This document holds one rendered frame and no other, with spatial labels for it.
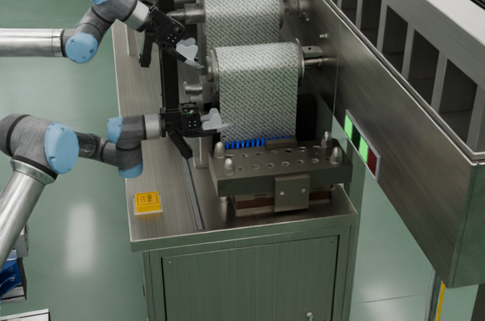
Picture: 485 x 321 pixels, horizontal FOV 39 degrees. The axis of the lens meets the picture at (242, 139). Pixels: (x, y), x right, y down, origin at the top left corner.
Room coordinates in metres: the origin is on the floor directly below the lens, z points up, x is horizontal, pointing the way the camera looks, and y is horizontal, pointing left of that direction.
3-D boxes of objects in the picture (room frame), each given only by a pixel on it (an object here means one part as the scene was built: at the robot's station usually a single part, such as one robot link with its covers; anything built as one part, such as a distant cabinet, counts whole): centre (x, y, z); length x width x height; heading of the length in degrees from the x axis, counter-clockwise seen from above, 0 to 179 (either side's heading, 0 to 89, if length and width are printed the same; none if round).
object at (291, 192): (1.61, -0.14, 0.97); 0.10 x 0.03 x 0.11; 101
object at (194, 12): (2.08, 0.16, 1.34); 0.06 x 0.06 x 0.06; 11
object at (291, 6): (2.15, -0.15, 1.34); 0.07 x 0.07 x 0.07; 11
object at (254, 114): (1.81, -0.05, 1.11); 0.23 x 0.01 x 0.18; 101
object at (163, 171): (2.77, 0.23, 0.88); 2.52 x 0.66 x 0.04; 11
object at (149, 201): (1.64, 0.28, 0.91); 0.07 x 0.07 x 0.02; 11
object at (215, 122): (1.77, 0.08, 1.11); 0.09 x 0.03 x 0.06; 100
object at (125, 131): (1.73, 0.34, 1.11); 0.11 x 0.08 x 0.09; 101
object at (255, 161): (1.70, -0.11, 1.00); 0.40 x 0.16 x 0.06; 101
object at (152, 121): (1.75, 0.26, 1.11); 0.08 x 0.05 x 0.08; 11
